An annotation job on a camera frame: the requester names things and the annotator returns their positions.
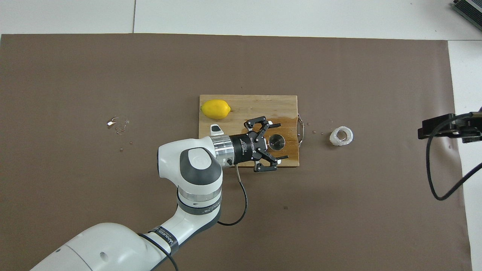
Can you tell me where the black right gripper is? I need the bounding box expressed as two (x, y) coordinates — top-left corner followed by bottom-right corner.
(417, 107), (482, 143)

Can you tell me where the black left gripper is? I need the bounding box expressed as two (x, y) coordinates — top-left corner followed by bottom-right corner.
(230, 117), (288, 172)

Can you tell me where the steel double jigger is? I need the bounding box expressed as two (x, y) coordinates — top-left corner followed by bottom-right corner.
(268, 134), (285, 151)

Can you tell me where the small clear plastic cup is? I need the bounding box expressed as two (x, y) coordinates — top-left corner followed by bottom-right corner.
(329, 126), (354, 147)

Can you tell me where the wooden cutting board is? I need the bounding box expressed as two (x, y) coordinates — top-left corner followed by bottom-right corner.
(198, 94), (304, 167)

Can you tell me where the yellow lemon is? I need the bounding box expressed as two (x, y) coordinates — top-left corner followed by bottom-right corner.
(200, 99), (231, 120)

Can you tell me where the brown paper table mat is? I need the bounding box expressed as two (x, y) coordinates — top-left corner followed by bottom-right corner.
(0, 33), (473, 271)

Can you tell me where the dark grey ridged device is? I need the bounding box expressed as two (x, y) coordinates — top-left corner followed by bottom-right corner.
(452, 0), (482, 21)

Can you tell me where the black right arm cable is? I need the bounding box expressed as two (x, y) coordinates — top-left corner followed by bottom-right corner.
(426, 112), (482, 201)

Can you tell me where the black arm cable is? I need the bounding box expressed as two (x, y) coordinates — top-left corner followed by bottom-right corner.
(137, 165), (249, 271)
(426, 112), (482, 201)

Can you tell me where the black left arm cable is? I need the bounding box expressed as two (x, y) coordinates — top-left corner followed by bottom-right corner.
(137, 165), (249, 271)

